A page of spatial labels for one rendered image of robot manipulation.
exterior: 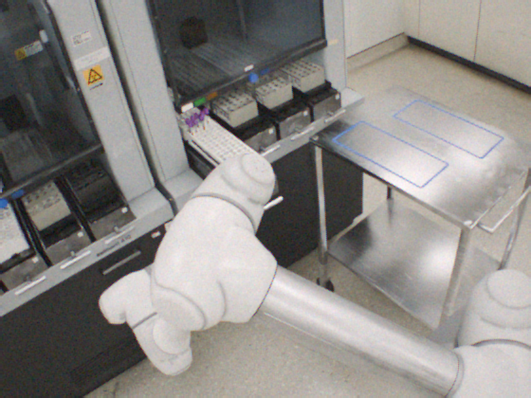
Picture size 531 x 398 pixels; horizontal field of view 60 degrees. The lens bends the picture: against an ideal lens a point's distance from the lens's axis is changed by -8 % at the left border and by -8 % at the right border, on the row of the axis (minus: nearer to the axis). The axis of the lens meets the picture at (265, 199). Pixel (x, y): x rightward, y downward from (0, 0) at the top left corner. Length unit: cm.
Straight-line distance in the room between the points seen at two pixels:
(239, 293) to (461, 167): 93
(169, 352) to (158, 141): 66
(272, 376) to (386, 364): 118
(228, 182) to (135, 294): 58
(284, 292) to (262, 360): 126
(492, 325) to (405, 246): 102
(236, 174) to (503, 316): 56
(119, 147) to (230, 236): 83
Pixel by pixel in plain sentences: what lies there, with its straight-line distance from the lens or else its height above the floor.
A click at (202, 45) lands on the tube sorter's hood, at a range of 153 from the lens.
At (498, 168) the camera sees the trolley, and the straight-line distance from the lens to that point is 154.
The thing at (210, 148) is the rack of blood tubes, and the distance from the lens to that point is 156.
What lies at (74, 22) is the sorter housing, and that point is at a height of 135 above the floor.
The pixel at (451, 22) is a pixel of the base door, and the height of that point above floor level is 32.
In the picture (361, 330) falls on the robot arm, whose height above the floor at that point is 107.
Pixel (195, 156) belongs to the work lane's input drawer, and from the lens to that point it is 163.
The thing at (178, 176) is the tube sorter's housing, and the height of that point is 73.
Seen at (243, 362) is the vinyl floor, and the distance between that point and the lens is 204.
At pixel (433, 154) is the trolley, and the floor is 82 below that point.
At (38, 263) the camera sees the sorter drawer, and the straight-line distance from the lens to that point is 155.
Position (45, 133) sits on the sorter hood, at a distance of 143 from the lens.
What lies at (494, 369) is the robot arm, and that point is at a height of 96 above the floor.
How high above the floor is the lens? 176
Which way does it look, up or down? 42 degrees down
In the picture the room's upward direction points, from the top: 9 degrees counter-clockwise
